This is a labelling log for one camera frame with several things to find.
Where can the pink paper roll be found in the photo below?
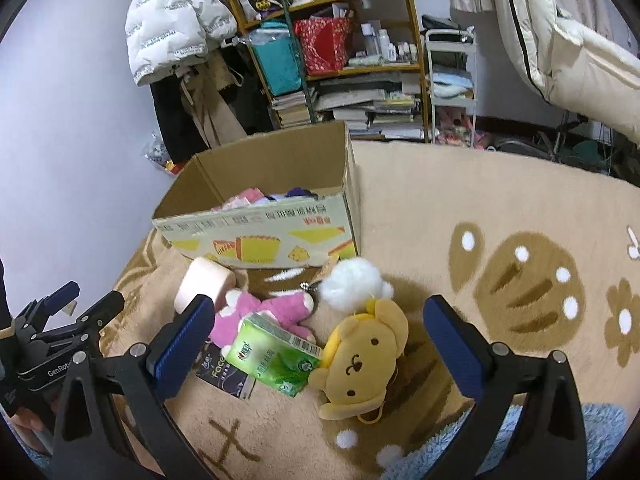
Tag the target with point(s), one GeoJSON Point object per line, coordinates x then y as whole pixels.
{"type": "Point", "coordinates": [202, 277]}

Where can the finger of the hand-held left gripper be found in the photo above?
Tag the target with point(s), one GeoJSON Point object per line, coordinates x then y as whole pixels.
{"type": "Point", "coordinates": [62, 294]}
{"type": "Point", "coordinates": [102, 309]}

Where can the purple cloth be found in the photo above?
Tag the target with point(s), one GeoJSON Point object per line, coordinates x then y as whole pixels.
{"type": "Point", "coordinates": [300, 191]}

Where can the beige hanging coat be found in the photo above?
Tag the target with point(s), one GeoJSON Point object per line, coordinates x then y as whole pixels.
{"type": "Point", "coordinates": [217, 110]}

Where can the yellow bear plush toy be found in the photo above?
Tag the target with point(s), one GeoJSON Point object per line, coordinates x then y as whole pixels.
{"type": "Point", "coordinates": [360, 360]}

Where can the green pole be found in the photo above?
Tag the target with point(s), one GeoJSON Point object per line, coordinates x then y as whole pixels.
{"type": "Point", "coordinates": [295, 45]}

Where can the black packet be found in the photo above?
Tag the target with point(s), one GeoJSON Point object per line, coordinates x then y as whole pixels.
{"type": "Point", "coordinates": [222, 376]}

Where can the black hanging coat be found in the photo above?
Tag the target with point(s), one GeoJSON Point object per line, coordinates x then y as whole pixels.
{"type": "Point", "coordinates": [170, 115]}

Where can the wooden shelf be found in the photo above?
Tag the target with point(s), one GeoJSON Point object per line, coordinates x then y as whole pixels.
{"type": "Point", "coordinates": [360, 69]}

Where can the clear plastic bag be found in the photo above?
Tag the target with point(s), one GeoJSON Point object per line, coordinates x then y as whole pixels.
{"type": "Point", "coordinates": [157, 152]}

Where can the folded light blue cloth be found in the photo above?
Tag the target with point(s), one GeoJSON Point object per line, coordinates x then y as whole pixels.
{"type": "Point", "coordinates": [452, 82]}

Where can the group of cosmetic bottles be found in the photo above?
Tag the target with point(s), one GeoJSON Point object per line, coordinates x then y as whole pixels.
{"type": "Point", "coordinates": [385, 45]}

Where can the white trolley cart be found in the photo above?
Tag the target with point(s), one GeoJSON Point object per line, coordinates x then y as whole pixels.
{"type": "Point", "coordinates": [430, 85]}

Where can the cream hanging duvet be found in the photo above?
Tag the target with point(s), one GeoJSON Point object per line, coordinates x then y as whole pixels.
{"type": "Point", "coordinates": [550, 35]}

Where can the stack of books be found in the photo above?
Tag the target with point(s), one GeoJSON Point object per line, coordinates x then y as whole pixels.
{"type": "Point", "coordinates": [370, 105]}

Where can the pink cloth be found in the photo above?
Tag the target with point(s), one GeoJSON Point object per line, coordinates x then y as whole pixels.
{"type": "Point", "coordinates": [242, 199]}

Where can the light blue fluffy blanket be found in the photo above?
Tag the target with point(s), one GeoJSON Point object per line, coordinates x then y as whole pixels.
{"type": "Point", "coordinates": [605, 430]}

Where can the red patterned bag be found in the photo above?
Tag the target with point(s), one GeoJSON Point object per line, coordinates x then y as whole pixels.
{"type": "Point", "coordinates": [322, 47]}

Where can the green tissue pack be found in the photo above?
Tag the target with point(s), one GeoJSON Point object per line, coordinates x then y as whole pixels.
{"type": "Point", "coordinates": [270, 360]}

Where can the teal bag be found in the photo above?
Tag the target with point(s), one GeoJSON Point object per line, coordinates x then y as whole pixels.
{"type": "Point", "coordinates": [275, 65]}

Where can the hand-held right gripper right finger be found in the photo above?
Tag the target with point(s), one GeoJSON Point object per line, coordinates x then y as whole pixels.
{"type": "Point", "coordinates": [450, 350]}

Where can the pink packets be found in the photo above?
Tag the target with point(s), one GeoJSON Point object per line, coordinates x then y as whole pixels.
{"type": "Point", "coordinates": [457, 127]}

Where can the pink plush toy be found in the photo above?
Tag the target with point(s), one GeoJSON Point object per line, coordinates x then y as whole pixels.
{"type": "Point", "coordinates": [270, 310]}

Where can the white puffer jacket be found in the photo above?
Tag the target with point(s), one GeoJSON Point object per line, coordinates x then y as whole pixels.
{"type": "Point", "coordinates": [165, 20]}

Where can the beige printed blanket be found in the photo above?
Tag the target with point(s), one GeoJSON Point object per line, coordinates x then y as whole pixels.
{"type": "Point", "coordinates": [425, 210]}

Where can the black bag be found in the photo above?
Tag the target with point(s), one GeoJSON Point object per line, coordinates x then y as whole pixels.
{"type": "Point", "coordinates": [442, 24]}

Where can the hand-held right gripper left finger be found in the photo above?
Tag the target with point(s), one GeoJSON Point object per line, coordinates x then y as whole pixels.
{"type": "Point", "coordinates": [186, 341]}

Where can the person's left hand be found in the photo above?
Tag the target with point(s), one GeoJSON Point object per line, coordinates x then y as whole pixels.
{"type": "Point", "coordinates": [25, 427]}

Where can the printed cardboard box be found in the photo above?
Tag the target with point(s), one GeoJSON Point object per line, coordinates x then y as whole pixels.
{"type": "Point", "coordinates": [250, 240]}

